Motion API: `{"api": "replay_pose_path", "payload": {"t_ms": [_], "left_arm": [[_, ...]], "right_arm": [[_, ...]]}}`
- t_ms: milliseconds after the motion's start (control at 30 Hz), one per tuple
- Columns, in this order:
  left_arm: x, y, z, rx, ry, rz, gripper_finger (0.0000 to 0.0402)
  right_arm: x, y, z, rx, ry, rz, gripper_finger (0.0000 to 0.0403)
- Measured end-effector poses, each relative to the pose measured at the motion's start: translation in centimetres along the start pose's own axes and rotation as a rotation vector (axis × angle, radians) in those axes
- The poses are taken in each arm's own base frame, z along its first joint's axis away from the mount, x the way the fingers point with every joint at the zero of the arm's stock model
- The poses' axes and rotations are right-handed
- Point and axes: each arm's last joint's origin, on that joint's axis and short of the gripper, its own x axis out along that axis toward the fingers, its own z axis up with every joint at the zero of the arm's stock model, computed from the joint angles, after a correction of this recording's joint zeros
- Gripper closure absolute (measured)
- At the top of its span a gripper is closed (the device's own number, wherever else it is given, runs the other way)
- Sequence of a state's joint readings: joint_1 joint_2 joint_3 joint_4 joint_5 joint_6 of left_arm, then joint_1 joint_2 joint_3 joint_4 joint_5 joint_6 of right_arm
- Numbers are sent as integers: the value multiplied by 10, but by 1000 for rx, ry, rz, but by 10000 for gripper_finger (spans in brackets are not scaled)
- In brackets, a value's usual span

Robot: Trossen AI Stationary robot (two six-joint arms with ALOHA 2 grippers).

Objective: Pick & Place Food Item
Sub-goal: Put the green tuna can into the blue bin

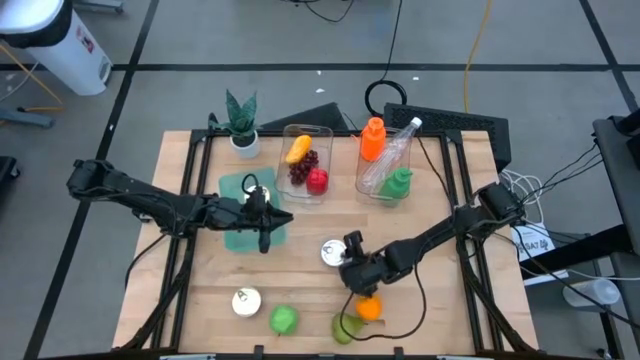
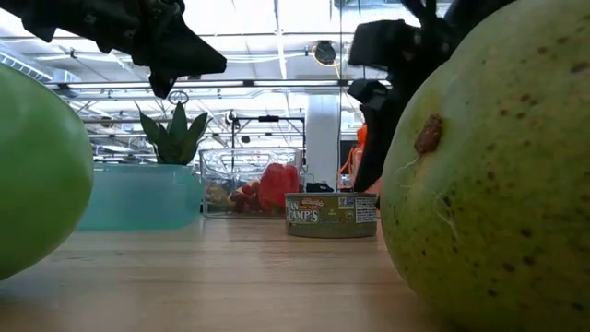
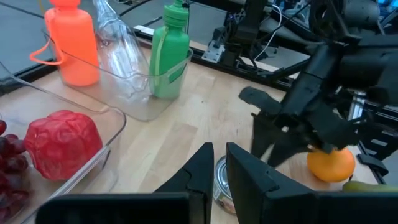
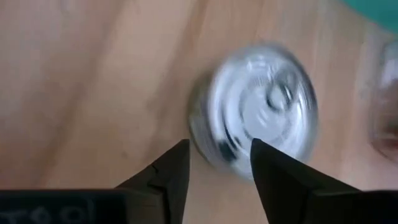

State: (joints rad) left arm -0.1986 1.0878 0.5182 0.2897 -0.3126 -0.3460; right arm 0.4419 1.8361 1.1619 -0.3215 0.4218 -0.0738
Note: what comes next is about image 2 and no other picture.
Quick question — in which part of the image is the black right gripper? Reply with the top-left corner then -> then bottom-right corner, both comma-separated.
348,18 -> 455,193

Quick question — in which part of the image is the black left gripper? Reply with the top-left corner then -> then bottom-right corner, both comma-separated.
87,0 -> 228,100

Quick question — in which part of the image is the orange plastic bottle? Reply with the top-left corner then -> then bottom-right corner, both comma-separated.
337,123 -> 384,195

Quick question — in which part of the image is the olive label tuna can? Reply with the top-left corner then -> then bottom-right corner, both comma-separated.
284,191 -> 380,240

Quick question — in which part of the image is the red bell pepper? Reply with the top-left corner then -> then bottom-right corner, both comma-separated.
257,161 -> 301,214

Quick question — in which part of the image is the clear plastic container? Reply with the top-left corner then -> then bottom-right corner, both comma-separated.
198,147 -> 305,219

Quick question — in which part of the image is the green pear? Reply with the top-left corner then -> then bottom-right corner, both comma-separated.
380,0 -> 590,332

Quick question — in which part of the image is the potted plant white pot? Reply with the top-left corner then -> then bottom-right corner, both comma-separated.
136,101 -> 213,166

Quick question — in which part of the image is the black hanging ceiling reel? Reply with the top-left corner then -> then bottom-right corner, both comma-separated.
313,40 -> 338,66

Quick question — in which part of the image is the black metal stand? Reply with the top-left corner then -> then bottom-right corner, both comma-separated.
230,114 -> 307,151

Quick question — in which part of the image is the red grapes bunch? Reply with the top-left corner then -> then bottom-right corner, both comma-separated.
228,180 -> 262,214

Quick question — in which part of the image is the teal plastic tray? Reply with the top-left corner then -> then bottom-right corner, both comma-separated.
76,163 -> 205,231

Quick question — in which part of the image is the green bell pepper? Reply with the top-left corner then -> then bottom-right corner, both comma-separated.
0,62 -> 96,281

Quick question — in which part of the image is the black hanging ring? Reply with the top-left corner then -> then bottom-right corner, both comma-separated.
167,89 -> 191,107

